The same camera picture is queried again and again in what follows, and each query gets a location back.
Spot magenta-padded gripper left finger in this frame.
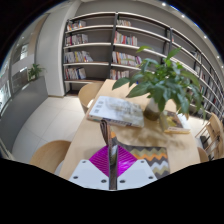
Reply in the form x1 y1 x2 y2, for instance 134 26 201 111
68 144 111 191

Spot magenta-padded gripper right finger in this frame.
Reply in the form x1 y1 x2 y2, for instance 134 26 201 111
116 145 159 191

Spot zigzag striped brown towel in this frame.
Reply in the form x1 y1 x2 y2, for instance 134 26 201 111
99 119 172 191

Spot yellow covered book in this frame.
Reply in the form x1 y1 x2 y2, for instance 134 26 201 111
159 110 192 135

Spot large white book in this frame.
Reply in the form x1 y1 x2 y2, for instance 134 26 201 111
87 95 145 129

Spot wooden slatted chair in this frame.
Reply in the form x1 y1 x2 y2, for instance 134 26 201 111
194 112 224 161

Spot grey low counter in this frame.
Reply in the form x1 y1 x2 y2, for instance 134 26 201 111
0 76 49 153

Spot small green potted plant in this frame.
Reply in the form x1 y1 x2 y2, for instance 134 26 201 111
27 63 46 82

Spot grey bookshelf unit with books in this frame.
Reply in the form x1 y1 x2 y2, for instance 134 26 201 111
61 11 224 123

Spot ceiling lights group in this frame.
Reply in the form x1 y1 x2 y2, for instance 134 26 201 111
159 2 209 39

